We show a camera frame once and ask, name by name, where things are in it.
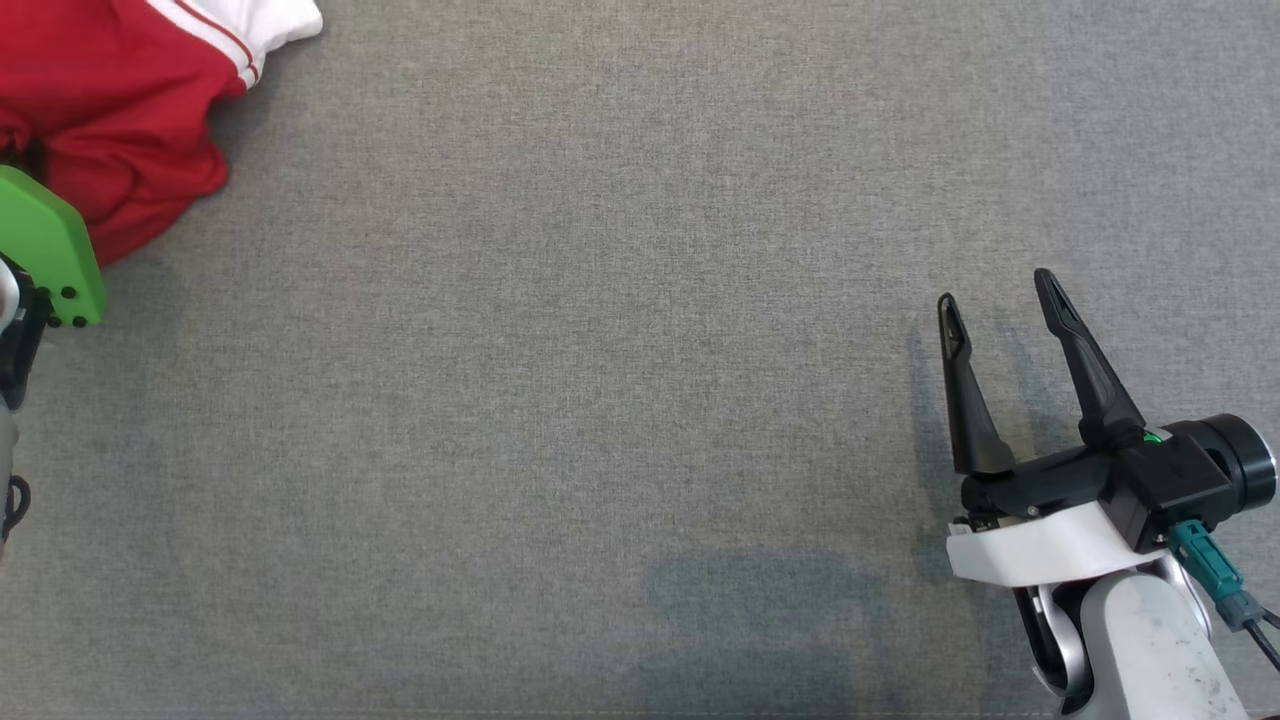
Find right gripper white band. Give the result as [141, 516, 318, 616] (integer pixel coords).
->
[938, 268, 1171, 588]

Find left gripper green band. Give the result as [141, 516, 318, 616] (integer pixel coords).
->
[0, 165, 106, 411]

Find red basketball jersey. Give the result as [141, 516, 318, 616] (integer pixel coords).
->
[0, 0, 324, 131]

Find right camera cable teal plug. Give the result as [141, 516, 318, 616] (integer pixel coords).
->
[1168, 520, 1280, 671]

